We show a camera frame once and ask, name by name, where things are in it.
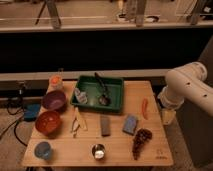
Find clear plastic packet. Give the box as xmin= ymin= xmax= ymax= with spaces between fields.
xmin=74 ymin=88 xmax=88 ymax=104

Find red bowl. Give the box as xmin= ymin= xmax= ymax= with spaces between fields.
xmin=35 ymin=111 xmax=61 ymax=135

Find wooden tongs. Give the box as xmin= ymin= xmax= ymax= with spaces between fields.
xmin=71 ymin=107 xmax=88 ymax=137

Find black cable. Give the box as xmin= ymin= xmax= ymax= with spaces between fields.
xmin=0 ymin=82 xmax=31 ymax=147

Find black ladle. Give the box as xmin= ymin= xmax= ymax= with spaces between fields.
xmin=94 ymin=72 xmax=111 ymax=106

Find blue box on floor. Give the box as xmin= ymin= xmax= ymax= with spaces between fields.
xmin=24 ymin=104 xmax=40 ymax=121

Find blue cup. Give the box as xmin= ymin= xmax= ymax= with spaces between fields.
xmin=34 ymin=141 xmax=52 ymax=160

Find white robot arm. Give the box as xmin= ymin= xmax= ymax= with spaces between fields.
xmin=157 ymin=62 xmax=213 ymax=125

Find green plastic tray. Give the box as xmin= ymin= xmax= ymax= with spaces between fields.
xmin=70 ymin=75 xmax=124 ymax=113

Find grey rectangular block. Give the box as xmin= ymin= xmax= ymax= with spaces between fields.
xmin=100 ymin=116 xmax=111 ymax=136

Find dark grape bunch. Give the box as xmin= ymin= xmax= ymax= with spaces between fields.
xmin=132 ymin=128 xmax=152 ymax=160

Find purple bowl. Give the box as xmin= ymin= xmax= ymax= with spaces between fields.
xmin=41 ymin=90 xmax=66 ymax=110

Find small metal cup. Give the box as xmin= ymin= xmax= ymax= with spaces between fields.
xmin=92 ymin=144 xmax=105 ymax=160

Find blue sponge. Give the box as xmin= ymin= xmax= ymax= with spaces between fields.
xmin=122 ymin=115 xmax=138 ymax=135

